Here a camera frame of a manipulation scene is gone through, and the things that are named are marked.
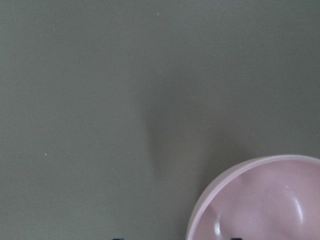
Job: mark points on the small pink bowl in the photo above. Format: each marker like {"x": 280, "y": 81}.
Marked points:
{"x": 266, "y": 198}

